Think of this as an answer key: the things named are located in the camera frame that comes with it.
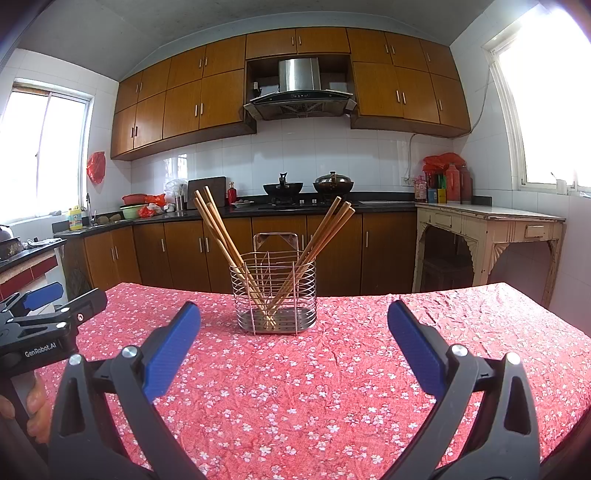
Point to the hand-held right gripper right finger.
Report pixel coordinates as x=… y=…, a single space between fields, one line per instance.
x=415 y=341

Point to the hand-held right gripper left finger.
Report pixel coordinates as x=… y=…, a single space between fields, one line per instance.
x=171 y=350

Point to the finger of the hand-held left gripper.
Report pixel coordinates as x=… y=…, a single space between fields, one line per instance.
x=87 y=304
x=44 y=295

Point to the wooden chopstick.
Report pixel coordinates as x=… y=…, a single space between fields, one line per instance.
x=211 y=230
x=329 y=230
x=333 y=240
x=320 y=230
x=223 y=230
x=216 y=230
x=323 y=240

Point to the person's left hand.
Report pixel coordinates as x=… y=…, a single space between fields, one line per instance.
x=38 y=410

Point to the tiled side counter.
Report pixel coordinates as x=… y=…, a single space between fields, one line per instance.
x=27 y=270

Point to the grey rag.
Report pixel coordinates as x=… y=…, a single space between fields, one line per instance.
x=41 y=242

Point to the dark metal kettle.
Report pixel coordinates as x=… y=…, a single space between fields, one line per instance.
x=7 y=244

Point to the yellow detergent bottle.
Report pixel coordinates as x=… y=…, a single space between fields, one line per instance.
x=75 y=221

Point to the wooden base cabinet unit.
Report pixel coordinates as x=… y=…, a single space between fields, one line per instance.
x=184 y=254

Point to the metal faucet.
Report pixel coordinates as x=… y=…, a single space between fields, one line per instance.
x=88 y=205

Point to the green plastic basin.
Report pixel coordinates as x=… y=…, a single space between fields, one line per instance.
x=131 y=212

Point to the red plastic bag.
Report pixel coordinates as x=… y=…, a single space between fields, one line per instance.
x=155 y=200
x=96 y=168
x=145 y=212
x=443 y=161

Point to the red plastic basin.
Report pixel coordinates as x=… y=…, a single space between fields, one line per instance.
x=134 y=198

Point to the red floral tablecloth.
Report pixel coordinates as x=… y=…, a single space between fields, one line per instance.
x=300 y=406

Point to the cream wooden side table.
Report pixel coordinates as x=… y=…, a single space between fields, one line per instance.
x=489 y=226

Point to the metal canister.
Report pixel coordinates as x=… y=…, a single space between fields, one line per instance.
x=180 y=203

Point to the sliding glass window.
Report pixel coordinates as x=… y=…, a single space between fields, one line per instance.
x=545 y=115
x=51 y=157

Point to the white plastic bag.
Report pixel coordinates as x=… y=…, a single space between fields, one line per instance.
x=174 y=187

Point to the small blue box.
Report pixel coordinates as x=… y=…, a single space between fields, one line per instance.
x=432 y=196

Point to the black kitchen countertop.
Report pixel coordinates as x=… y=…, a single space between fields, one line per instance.
x=221 y=213

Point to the small yellow box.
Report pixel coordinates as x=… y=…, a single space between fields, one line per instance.
x=441 y=196

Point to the pink label jar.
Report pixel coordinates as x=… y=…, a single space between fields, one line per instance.
x=420 y=191

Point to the small plate with food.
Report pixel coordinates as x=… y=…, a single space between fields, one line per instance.
x=242 y=203

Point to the dark red plastic jug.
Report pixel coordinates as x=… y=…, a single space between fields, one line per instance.
x=465 y=184

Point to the red glass bottle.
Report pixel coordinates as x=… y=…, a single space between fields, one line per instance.
x=231 y=196

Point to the dark cutting board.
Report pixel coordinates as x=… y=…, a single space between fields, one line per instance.
x=220 y=183

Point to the wok with metal lid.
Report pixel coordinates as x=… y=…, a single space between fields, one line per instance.
x=333 y=185

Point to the black gas stove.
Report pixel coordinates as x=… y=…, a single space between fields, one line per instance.
x=304 y=202

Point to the small white cup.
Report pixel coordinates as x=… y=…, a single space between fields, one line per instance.
x=561 y=186

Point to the steel range hood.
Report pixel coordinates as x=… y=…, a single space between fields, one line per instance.
x=298 y=74

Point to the wooden wall cabinet unit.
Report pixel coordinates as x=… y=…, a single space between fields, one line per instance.
x=184 y=101

